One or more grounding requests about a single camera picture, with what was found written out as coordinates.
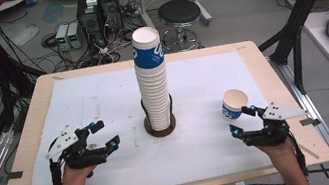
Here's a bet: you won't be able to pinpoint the single blue-banded paper cup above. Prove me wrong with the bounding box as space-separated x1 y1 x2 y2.
218 86 253 123

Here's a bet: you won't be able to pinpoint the grey power supply unit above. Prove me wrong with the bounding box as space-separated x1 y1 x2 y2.
65 20 86 50
53 23 74 52

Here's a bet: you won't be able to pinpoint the person's right hand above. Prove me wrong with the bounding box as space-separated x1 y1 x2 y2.
255 136 299 168

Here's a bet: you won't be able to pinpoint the person's left hand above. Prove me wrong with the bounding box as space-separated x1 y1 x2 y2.
58 158 102 185

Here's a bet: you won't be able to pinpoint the white metal stand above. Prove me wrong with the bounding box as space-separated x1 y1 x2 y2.
136 0 215 37

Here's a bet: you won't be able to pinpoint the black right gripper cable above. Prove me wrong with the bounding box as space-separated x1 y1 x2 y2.
284 129 311 181

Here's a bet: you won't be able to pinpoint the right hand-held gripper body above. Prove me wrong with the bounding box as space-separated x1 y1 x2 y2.
236 96 314 152

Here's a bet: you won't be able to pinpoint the black computer tower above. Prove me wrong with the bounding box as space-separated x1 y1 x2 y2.
98 0 126 35
73 0 109 49

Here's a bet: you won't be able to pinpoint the dark brown cup holder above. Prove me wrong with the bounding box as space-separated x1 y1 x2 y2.
138 92 179 140

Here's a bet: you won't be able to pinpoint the white table mat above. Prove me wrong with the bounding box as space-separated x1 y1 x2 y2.
6 44 287 185

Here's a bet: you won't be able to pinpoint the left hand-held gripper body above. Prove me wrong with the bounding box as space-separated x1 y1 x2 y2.
40 118 112 176

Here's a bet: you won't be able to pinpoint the black round stool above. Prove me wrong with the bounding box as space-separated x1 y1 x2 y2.
156 0 209 55

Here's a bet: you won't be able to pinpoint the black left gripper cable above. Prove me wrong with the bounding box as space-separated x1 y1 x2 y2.
44 138 68 185

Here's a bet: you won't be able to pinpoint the black tape piece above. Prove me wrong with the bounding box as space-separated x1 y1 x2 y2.
299 115 322 129
0 170 26 184

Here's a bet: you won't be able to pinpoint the light wooden table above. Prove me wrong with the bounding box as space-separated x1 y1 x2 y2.
0 29 329 185

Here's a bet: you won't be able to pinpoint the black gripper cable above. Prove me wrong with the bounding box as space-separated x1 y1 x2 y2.
44 138 68 185
284 129 311 181

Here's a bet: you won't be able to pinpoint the stack of paper cups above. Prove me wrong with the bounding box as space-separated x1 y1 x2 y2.
127 23 178 134

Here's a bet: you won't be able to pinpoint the thin wooden stick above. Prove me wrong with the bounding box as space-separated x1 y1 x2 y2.
297 140 321 163

